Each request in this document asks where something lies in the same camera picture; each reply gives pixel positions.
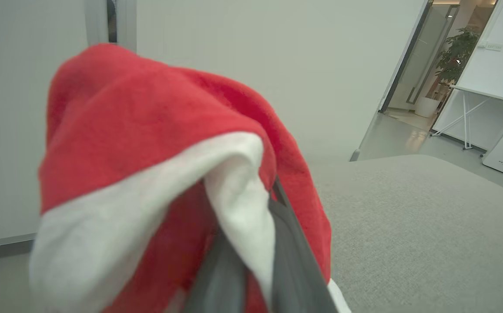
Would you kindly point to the white plant pot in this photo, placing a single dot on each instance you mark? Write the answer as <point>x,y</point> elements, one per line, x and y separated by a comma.
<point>426,106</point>

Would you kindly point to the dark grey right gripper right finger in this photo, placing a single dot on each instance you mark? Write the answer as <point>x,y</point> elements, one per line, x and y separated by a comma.
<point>295,261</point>

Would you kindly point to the green potted plant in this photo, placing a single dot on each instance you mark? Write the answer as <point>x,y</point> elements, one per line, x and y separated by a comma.
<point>456,54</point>

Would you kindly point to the white folding table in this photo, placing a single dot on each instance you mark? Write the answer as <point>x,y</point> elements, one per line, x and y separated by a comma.
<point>482,93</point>

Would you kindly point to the grey fabric sofa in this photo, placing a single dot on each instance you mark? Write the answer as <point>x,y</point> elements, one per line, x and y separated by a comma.
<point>421,234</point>

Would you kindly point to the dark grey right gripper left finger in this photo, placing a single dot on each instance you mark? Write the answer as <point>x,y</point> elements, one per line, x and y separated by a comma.
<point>219,278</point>

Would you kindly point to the red and white fleece garment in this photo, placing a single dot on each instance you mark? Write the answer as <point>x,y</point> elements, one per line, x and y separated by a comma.
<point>125,130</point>

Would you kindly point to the wall switch plate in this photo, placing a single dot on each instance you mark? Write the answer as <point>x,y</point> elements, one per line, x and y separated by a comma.
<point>494,46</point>

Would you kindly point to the dark door frame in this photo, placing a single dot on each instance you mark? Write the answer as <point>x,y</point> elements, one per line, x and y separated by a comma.
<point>404,56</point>

